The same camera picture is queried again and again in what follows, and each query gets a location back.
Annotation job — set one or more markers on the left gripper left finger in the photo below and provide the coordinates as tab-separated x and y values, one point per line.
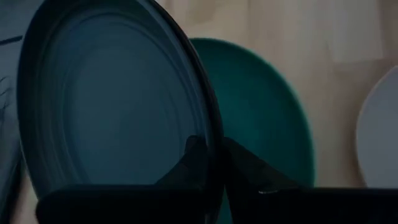
189	165

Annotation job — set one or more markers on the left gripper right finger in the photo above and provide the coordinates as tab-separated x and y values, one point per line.
248	169

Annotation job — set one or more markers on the dark blue plastic plate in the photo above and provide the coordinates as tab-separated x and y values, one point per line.
118	99

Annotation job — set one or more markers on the white plastic plate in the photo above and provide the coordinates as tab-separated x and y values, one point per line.
382	133

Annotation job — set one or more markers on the dark green plastic plate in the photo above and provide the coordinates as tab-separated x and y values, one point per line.
261	109

